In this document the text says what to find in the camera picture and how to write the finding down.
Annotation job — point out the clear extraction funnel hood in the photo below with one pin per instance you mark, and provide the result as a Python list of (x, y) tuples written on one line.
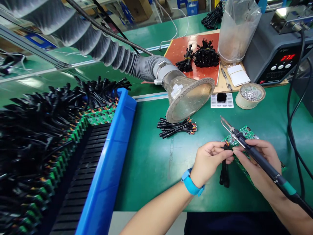
[(188, 98)]

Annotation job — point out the person's right hand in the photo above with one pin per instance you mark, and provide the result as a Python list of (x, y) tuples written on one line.
[(266, 153)]

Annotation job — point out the brown wooden board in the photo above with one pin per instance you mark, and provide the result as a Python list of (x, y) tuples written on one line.
[(223, 85)]

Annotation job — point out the clear plastic bag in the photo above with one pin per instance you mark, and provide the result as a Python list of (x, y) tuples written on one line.
[(238, 31)]

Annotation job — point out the stack of white paper slips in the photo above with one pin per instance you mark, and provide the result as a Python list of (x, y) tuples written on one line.
[(238, 75)]

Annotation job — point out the small black square part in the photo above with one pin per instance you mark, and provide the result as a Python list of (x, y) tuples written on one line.
[(221, 97)]

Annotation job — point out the metal tweezers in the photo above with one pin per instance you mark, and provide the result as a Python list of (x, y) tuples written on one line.
[(227, 79)]

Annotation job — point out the black slotted rack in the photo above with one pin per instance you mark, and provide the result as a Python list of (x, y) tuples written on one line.
[(80, 178)]

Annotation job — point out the red mat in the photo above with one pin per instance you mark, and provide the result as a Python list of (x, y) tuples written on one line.
[(178, 49)]

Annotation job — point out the cardboard box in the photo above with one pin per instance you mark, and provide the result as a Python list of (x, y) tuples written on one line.
[(138, 9)]

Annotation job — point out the blue plastic bin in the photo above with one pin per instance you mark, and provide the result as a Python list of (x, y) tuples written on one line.
[(107, 161)]

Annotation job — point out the black soldering iron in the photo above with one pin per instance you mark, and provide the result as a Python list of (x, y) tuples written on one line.
[(262, 162)]

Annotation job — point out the person's left hand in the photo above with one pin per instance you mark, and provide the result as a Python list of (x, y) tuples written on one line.
[(205, 164)]

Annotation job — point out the aluminium rail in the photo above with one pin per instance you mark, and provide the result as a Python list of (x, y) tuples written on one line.
[(31, 49)]

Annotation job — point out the large bundle of black connectors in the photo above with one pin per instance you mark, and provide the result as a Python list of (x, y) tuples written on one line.
[(206, 57)]

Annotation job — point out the tape roll with solder scraps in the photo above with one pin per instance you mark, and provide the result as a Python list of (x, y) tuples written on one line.
[(250, 96)]

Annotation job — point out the small bundle of black connectors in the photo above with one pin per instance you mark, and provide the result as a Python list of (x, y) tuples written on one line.
[(185, 61)]

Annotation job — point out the white label sheet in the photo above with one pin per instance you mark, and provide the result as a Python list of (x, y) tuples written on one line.
[(229, 100)]

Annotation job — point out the grey soldering station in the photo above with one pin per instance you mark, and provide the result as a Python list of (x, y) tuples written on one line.
[(274, 51)]

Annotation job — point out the green circuit board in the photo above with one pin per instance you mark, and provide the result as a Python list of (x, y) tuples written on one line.
[(247, 132)]

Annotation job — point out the person's body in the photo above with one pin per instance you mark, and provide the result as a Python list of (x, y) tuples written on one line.
[(234, 224)]

